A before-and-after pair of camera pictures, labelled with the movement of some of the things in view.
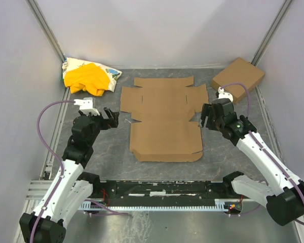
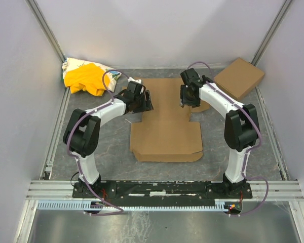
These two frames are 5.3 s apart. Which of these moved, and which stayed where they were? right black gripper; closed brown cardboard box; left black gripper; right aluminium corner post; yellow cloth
Moved: right black gripper; left black gripper
Stayed: closed brown cardboard box; yellow cloth; right aluminium corner post
